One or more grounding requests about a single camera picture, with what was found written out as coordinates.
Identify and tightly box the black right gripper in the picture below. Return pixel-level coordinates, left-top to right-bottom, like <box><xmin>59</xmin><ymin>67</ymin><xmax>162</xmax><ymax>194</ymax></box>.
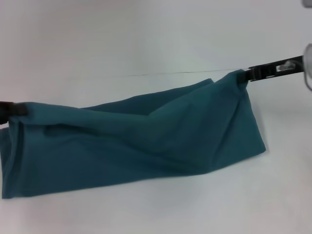
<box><xmin>237</xmin><ymin>55</ymin><xmax>305</xmax><ymax>83</ymax></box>

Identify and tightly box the teal blue shirt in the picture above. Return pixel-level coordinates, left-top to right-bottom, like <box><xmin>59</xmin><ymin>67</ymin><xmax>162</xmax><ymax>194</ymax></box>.
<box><xmin>0</xmin><ymin>69</ymin><xmax>267</xmax><ymax>200</ymax></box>

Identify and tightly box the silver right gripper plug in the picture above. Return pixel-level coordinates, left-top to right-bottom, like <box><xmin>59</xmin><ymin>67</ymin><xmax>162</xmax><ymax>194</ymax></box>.
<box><xmin>276</xmin><ymin>61</ymin><xmax>295</xmax><ymax>72</ymax></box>

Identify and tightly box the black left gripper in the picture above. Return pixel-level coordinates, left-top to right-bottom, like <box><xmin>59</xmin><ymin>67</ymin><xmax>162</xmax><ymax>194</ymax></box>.
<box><xmin>0</xmin><ymin>101</ymin><xmax>27</xmax><ymax>125</ymax></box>

